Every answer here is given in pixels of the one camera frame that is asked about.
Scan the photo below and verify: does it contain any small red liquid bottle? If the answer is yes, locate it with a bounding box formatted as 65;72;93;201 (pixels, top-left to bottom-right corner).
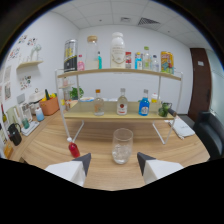
66;137;81;159

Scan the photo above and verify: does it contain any orange yellow drink can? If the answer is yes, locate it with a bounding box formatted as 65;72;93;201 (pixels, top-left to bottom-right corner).
160;50;175;75

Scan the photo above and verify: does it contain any green-capped clear bottle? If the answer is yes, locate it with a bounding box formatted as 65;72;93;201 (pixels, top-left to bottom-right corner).
142;45;152;71

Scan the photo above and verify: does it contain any white orange yoghurt cup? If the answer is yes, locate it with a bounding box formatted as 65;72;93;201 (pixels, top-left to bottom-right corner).
150;92;159;104

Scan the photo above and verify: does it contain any clear glass tumbler with ice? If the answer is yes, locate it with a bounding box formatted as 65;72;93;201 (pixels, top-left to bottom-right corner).
111;127;134;165

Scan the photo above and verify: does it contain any white notebook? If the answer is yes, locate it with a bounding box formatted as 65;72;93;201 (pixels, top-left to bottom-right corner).
168;118;196;140

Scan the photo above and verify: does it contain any glass jar of limes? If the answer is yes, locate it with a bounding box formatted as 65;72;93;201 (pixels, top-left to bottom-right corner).
158;102;173;118

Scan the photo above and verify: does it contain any blue liquid bottle white label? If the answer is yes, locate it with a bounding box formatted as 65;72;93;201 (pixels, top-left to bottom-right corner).
138;88;151;117

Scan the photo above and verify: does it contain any blue and white bottle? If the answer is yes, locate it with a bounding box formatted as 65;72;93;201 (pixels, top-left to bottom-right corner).
34;106;45;123

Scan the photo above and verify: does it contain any black office chair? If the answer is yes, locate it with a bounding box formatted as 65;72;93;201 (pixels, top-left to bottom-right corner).
193;110;224;160

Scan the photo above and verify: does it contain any teal drinking glass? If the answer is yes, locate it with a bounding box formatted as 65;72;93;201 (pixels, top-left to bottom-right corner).
21;117;30;130

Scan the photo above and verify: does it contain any orange storage basket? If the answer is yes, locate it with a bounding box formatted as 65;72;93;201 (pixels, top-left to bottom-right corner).
38;96;60;117

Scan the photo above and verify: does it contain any clear bottle with red label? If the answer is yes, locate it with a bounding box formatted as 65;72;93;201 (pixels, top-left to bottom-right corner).
116;87;129;116

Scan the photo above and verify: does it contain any two-tier wooden shelf rack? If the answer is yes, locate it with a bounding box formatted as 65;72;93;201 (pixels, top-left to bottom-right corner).
54;68;184;145

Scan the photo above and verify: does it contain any blue-rimmed tub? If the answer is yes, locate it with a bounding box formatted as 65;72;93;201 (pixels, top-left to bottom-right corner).
79;96;95;103

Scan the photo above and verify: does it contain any green potted plant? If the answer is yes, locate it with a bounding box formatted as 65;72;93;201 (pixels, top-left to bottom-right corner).
69;86;85;100

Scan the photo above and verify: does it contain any brown door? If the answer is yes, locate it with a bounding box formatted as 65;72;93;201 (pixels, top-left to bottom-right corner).
187;47;213;123

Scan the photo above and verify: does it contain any small dark-capped clear bottle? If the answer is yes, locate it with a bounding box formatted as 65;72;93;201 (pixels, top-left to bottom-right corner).
150;54;160;72

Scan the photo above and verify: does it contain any small pink liquid bottle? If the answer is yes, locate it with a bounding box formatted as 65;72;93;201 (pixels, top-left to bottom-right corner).
76;54;86;72

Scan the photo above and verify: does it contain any yellow-capped blue liquid bottle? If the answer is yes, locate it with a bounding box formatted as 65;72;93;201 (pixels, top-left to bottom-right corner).
134;51;143;70

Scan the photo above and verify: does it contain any small teal liquid bottle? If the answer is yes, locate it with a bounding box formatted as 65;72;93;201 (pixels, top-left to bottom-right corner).
97;50;103;70

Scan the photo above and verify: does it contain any tall black yellow can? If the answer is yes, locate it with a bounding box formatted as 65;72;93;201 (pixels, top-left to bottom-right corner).
63;38;79;73

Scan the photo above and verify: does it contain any clear jar with wooden lid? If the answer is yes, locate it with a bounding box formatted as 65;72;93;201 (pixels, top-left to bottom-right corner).
85;35;100;71

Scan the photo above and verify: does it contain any large white milk bottle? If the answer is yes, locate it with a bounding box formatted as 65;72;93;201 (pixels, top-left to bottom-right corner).
110;31;127;69

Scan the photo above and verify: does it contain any white figurine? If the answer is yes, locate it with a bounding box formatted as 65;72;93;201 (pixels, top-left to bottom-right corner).
29;43;43;63

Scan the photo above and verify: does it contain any large ceiling air vent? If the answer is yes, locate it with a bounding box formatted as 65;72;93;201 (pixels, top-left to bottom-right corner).
137;17;161;27

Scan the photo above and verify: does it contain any small ceiling vent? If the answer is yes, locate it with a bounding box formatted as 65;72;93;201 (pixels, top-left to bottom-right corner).
119;16;132;24

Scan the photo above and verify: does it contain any black handled bag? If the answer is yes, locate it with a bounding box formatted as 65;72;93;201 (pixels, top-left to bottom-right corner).
7;123;23;147

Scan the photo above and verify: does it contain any wooden wall shelf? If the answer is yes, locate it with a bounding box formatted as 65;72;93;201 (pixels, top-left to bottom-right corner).
16;59;44;70

